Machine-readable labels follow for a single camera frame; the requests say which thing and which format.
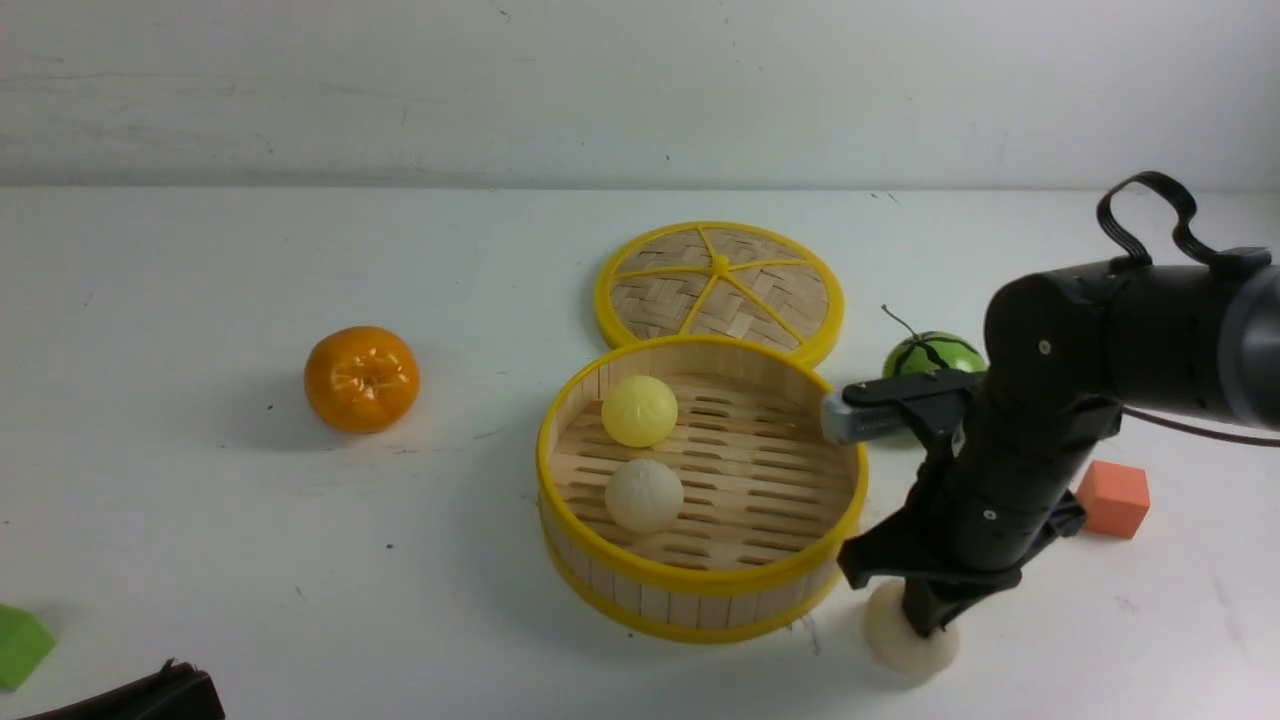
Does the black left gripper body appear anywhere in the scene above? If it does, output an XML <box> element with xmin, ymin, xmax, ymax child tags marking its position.
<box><xmin>35</xmin><ymin>659</ymin><xmax>227</xmax><ymax>719</ymax></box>

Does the orange toy tangerine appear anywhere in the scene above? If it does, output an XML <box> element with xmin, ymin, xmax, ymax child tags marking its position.
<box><xmin>303</xmin><ymin>325</ymin><xmax>421</xmax><ymax>434</ymax></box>

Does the orange foam cube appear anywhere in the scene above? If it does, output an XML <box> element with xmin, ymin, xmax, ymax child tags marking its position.
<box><xmin>1076</xmin><ymin>460</ymin><xmax>1151</xmax><ymax>541</ymax></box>

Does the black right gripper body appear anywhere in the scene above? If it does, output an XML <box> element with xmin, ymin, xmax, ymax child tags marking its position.
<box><xmin>838</xmin><ymin>372</ymin><xmax>1121</xmax><ymax>594</ymax></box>

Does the white bun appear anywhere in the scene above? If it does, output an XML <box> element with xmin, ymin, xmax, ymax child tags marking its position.
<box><xmin>861</xmin><ymin>579</ymin><xmax>961</xmax><ymax>682</ymax></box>
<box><xmin>604</xmin><ymin>459</ymin><xmax>685</xmax><ymax>536</ymax></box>

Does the yellow bun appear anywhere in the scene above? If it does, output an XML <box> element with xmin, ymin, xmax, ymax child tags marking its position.
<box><xmin>602</xmin><ymin>375</ymin><xmax>678</xmax><ymax>448</ymax></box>

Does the green toy block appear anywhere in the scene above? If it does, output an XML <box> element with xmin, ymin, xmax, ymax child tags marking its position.
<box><xmin>0</xmin><ymin>605</ymin><xmax>56</xmax><ymax>692</ymax></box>

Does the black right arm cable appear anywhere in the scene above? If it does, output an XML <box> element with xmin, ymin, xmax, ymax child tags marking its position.
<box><xmin>1094</xmin><ymin>170</ymin><xmax>1280</xmax><ymax>448</ymax></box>

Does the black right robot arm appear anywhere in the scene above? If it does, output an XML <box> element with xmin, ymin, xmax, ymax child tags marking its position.
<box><xmin>822</xmin><ymin>263</ymin><xmax>1279</xmax><ymax>638</ymax></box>

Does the woven bamboo steamer lid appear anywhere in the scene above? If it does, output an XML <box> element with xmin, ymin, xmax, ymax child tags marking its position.
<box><xmin>591</xmin><ymin>220</ymin><xmax>845</xmax><ymax>366</ymax></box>

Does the green toy watermelon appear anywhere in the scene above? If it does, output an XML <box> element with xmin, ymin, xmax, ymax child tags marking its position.
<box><xmin>881</xmin><ymin>304</ymin><xmax>988</xmax><ymax>379</ymax></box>

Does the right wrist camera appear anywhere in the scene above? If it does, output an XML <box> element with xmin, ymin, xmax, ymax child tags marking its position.
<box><xmin>820</xmin><ymin>392</ymin><xmax>916</xmax><ymax>445</ymax></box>

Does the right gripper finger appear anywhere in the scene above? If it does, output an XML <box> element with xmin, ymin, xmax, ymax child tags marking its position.
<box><xmin>901</xmin><ymin>579</ymin><xmax>986</xmax><ymax>639</ymax></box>

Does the bamboo steamer tray yellow rim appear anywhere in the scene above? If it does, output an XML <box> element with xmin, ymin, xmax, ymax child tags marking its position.
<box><xmin>535</xmin><ymin>336</ymin><xmax>869</xmax><ymax>643</ymax></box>

